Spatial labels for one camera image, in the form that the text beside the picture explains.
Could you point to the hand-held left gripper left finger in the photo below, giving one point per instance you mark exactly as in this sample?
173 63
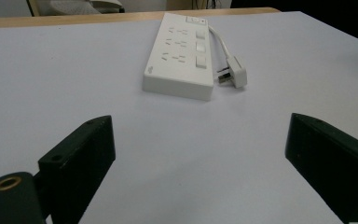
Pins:
80 161

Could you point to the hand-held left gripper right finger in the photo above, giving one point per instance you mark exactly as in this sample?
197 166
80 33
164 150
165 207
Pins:
332 165

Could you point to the white power plug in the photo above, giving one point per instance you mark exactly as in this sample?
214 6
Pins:
235 72

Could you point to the white power strip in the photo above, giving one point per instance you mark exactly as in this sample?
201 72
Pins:
180 59

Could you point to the grey office chair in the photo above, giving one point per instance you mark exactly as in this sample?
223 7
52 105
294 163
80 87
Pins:
74 6

